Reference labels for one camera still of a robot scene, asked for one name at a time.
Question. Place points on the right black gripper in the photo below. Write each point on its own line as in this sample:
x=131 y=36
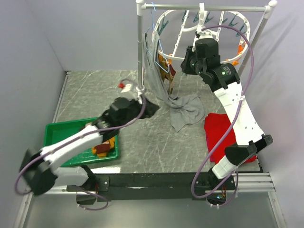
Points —
x=190 y=52

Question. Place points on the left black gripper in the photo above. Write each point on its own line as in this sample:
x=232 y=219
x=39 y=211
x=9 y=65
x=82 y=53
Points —
x=150 y=109

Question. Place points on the white clip sock hanger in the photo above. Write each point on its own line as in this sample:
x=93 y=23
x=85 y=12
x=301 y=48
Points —
x=201 y=18

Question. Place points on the mustard yellow sock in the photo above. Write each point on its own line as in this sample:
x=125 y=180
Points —
x=104 y=155
x=110 y=141

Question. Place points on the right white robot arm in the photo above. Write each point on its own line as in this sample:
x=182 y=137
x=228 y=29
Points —
x=225 y=83

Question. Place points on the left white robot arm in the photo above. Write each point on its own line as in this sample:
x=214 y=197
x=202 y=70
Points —
x=42 y=170

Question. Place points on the grey tank top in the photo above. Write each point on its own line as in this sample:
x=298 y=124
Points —
x=183 y=110

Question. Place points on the red folded cloth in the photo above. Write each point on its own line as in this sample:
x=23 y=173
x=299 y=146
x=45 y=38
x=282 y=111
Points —
x=215 y=126

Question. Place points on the white clothes rack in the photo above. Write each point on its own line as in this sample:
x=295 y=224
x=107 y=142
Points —
x=141 y=6

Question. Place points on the black base beam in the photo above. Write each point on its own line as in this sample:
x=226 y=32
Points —
x=148 y=186

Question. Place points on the green plastic tray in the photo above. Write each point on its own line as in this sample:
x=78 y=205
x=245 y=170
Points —
x=59 y=131

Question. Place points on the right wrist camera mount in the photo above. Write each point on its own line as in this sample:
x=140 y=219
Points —
x=203 y=34

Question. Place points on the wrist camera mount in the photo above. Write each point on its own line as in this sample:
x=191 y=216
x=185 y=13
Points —
x=203 y=34
x=127 y=88

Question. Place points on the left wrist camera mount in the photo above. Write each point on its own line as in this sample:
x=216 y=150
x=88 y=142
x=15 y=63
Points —
x=127 y=88

